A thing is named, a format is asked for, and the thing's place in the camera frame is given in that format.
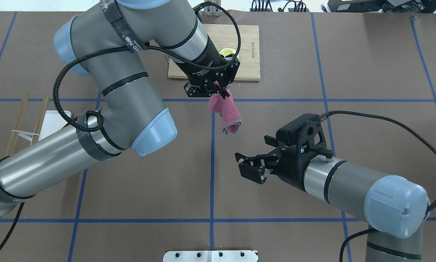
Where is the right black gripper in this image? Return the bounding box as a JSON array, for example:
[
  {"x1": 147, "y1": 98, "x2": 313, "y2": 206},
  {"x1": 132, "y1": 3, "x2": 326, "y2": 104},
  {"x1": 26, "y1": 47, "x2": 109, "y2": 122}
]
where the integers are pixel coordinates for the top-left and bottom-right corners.
[{"x1": 235, "y1": 146, "x2": 318, "y2": 191}]

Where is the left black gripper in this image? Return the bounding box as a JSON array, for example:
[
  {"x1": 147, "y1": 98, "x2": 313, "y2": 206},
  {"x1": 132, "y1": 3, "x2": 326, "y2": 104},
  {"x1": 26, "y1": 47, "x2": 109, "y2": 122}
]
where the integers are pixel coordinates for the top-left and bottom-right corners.
[{"x1": 183, "y1": 58, "x2": 240, "y2": 99}]

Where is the pink fleece cloth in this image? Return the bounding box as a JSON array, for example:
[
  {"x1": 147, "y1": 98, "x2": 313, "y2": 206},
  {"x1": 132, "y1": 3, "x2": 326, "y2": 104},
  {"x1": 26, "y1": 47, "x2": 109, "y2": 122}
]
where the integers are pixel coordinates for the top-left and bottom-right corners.
[{"x1": 208, "y1": 89, "x2": 242, "y2": 136}]

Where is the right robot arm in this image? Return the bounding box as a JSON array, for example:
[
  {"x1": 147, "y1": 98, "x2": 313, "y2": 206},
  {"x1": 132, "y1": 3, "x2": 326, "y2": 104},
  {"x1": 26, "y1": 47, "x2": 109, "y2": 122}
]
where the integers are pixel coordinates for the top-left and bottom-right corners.
[{"x1": 235, "y1": 146, "x2": 429, "y2": 262}]

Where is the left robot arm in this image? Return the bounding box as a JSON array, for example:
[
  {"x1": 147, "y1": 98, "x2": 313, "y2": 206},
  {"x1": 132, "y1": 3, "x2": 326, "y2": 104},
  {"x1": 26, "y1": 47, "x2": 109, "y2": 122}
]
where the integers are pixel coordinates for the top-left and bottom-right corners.
[{"x1": 0, "y1": 0, "x2": 240, "y2": 218}]

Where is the yellow lemon slice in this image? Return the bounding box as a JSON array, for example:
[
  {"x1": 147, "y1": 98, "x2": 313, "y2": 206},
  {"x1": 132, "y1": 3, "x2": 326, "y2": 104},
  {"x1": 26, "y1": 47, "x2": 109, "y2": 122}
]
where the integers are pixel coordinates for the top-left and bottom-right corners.
[{"x1": 219, "y1": 48, "x2": 237, "y2": 58}]

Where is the wooden cutting board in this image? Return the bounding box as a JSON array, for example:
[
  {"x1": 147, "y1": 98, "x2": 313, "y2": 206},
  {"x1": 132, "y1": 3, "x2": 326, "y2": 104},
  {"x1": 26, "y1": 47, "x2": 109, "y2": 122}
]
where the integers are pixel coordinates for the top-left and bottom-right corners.
[{"x1": 168, "y1": 25, "x2": 261, "y2": 82}]

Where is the black monitor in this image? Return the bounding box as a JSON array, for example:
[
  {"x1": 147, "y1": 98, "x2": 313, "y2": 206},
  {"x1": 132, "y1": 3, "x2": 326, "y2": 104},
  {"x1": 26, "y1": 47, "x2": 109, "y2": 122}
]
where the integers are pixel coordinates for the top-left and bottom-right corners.
[{"x1": 327, "y1": 0, "x2": 436, "y2": 13}]

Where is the white rectangular tray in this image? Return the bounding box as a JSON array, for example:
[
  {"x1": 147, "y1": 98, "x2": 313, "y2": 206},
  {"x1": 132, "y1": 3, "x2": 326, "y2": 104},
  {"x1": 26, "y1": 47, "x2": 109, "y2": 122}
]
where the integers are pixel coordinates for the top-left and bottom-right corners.
[{"x1": 37, "y1": 111, "x2": 67, "y2": 141}]

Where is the wooden chopstick two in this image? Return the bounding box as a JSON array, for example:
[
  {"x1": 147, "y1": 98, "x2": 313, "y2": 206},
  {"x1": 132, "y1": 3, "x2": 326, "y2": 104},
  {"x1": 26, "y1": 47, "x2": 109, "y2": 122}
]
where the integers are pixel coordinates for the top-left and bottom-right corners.
[{"x1": 31, "y1": 97, "x2": 49, "y2": 145}]

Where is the wooden chopstick one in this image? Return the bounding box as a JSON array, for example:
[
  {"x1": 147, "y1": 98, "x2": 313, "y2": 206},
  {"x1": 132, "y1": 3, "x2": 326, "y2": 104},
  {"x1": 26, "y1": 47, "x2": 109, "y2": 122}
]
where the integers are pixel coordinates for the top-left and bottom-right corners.
[{"x1": 5, "y1": 92, "x2": 30, "y2": 156}]

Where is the aluminium frame post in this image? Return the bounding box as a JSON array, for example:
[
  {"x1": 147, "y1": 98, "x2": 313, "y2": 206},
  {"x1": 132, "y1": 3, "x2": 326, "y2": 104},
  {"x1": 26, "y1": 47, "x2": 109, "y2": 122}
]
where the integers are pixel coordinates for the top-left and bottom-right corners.
[{"x1": 202, "y1": 0, "x2": 223, "y2": 17}]

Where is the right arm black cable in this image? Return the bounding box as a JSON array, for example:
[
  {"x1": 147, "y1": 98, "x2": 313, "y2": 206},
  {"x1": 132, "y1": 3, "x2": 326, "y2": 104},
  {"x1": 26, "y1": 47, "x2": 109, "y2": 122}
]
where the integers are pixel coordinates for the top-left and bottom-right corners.
[{"x1": 318, "y1": 111, "x2": 436, "y2": 262}]

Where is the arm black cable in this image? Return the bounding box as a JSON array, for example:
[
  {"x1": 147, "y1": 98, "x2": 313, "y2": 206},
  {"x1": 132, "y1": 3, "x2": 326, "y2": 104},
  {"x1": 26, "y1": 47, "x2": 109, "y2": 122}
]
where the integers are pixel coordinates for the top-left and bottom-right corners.
[
  {"x1": 53, "y1": 2, "x2": 241, "y2": 132},
  {"x1": 318, "y1": 111, "x2": 436, "y2": 262}
]

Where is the white pedestal column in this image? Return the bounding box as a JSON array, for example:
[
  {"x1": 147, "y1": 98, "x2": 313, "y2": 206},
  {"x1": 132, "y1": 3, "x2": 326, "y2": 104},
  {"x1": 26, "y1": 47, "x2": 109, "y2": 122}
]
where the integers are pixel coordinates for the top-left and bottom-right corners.
[{"x1": 163, "y1": 250, "x2": 259, "y2": 262}]

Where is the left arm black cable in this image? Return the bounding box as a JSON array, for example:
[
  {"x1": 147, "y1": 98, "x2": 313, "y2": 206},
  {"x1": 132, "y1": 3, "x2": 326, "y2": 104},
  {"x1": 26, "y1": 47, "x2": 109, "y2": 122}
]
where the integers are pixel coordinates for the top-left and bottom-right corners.
[{"x1": 53, "y1": 2, "x2": 241, "y2": 132}]

